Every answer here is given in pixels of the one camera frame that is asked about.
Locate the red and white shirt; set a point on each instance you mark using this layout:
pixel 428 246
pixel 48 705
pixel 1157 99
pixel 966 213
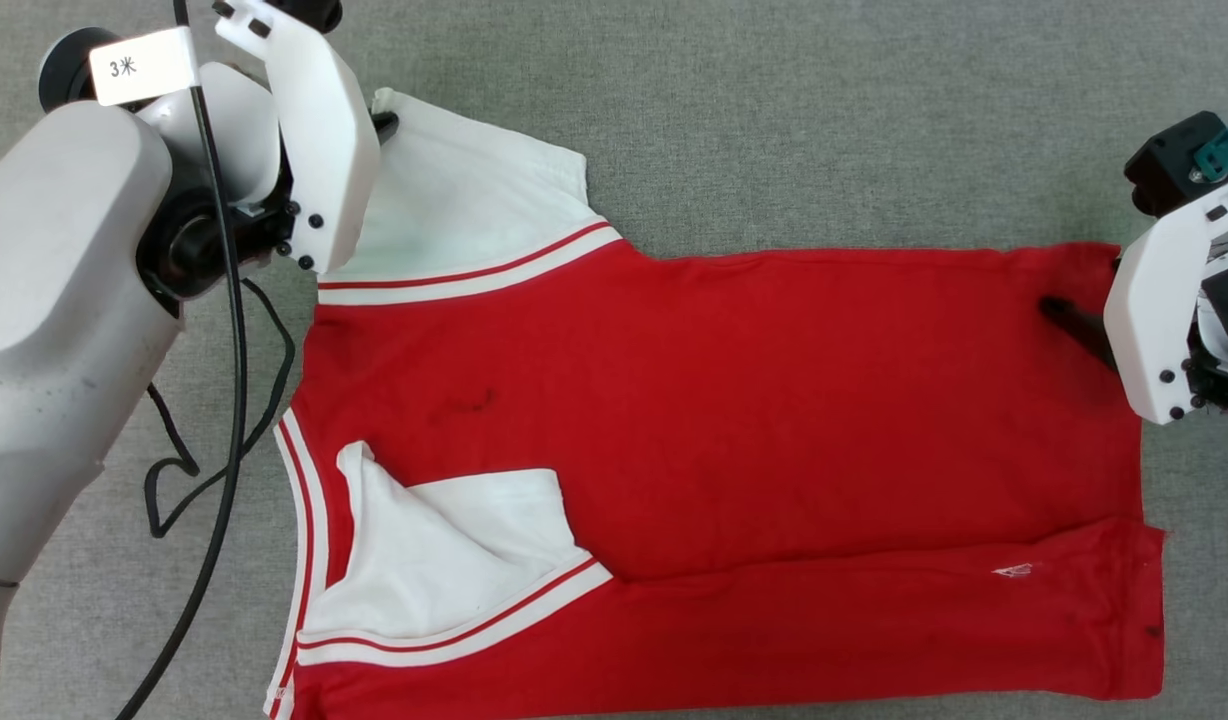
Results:
pixel 774 400

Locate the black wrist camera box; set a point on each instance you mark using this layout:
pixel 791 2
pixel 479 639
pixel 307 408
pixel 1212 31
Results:
pixel 309 12
pixel 1164 165

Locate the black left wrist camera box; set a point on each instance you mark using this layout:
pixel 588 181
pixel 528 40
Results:
pixel 309 12

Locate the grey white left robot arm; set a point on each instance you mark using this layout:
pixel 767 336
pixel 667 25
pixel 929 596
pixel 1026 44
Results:
pixel 54 300

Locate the teal connector plug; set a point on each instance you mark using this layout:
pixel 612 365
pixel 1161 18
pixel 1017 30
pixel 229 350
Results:
pixel 1224 150

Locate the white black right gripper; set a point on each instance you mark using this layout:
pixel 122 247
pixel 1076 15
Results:
pixel 1154 320

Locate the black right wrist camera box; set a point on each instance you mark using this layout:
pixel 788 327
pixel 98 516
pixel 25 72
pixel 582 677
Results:
pixel 1164 165

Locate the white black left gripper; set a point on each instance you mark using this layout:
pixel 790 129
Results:
pixel 319 150

